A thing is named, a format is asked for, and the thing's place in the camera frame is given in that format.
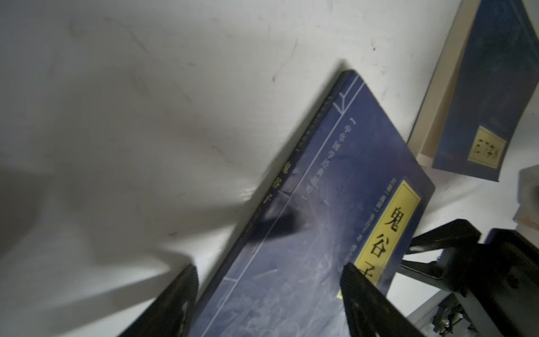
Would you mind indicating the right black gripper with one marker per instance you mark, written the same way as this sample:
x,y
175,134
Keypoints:
x,y
509,286

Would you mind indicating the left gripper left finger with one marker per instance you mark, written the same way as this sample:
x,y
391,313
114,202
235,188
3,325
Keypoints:
x,y
171,313

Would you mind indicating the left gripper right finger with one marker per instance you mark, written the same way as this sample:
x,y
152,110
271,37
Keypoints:
x,y
368,312

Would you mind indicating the blue book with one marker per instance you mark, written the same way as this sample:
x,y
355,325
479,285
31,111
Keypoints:
x,y
350,192
485,77

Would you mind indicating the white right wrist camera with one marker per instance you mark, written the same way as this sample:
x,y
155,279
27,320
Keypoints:
x,y
527,198

